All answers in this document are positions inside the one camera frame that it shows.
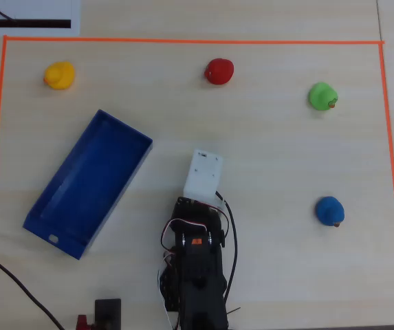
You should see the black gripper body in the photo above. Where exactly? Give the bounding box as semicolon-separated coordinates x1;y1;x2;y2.
171;196;228;248

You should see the blue plastic box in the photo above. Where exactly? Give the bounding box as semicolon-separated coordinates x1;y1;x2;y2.
23;109;154;261

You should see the yellow rubber duck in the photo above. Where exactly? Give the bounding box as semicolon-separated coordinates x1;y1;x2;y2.
43;60;76;91

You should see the blue rubber duck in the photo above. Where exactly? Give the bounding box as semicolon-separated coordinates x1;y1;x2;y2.
316;196;346;230

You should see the red rubber duck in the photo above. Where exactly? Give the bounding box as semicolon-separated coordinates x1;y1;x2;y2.
204;58;234;85

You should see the green rubber duck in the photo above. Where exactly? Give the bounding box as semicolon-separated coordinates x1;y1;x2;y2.
308;81;339;111

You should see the black clamp block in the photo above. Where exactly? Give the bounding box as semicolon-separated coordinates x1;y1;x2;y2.
94;298;122;330

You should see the white camera housing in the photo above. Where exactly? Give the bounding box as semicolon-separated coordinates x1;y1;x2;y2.
183;148;225;210

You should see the white red wrist servo wire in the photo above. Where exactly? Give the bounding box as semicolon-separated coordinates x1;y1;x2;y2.
160;219;210;256

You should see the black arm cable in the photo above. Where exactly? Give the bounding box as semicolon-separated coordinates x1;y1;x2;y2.
215;190;238;302

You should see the white red elbow servo wire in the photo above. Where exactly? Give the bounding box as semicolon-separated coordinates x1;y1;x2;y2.
157;252;180;330

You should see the red clamp handle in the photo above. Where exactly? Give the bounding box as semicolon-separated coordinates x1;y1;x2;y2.
76;313;96;330

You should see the thick black cable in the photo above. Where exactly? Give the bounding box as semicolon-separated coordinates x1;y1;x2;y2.
0;245;66;330

